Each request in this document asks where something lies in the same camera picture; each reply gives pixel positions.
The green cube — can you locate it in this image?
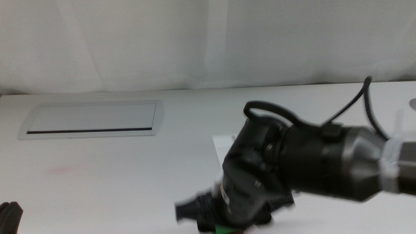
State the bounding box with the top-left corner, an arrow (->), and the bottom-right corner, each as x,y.
214,226 -> 244,234

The white fabric backdrop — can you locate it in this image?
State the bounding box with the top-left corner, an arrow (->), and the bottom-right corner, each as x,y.
0,0 -> 416,95

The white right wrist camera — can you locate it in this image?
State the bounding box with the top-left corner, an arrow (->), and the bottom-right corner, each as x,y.
211,134 -> 237,168

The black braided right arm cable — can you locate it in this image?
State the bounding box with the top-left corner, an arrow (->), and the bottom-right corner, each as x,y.
243,75 -> 391,141

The white table cable hatch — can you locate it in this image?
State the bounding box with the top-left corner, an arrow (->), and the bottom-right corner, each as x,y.
18,99 -> 165,140

